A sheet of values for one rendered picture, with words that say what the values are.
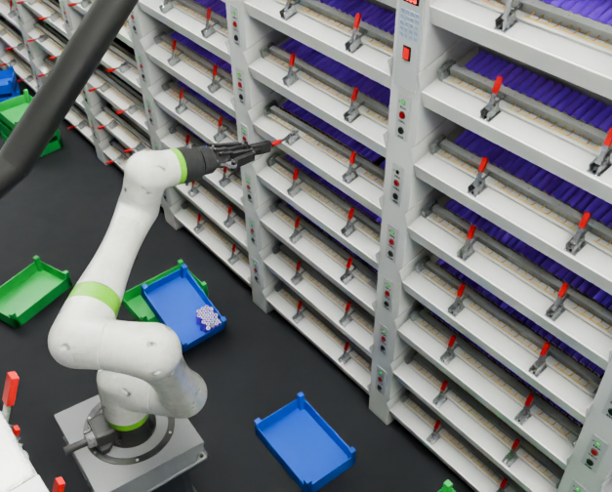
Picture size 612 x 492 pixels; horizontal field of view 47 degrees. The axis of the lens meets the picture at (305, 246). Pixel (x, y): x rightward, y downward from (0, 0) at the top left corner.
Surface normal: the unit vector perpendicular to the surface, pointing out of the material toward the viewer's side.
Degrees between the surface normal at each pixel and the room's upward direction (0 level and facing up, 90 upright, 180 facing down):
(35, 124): 62
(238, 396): 0
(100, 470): 4
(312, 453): 0
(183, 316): 20
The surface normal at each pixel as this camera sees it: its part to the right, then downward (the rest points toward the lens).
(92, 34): 0.16, 0.22
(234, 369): -0.02, -0.76
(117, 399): -0.13, 0.61
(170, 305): 0.20, -0.55
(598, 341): -0.25, -0.60
